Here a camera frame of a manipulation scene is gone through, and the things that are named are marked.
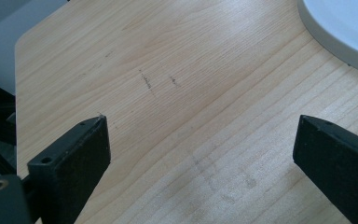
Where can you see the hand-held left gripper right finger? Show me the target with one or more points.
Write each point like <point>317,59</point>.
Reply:
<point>338,161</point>

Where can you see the white round plate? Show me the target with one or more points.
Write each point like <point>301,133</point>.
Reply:
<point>345,25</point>

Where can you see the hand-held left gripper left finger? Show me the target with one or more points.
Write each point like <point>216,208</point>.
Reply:
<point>71,165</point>

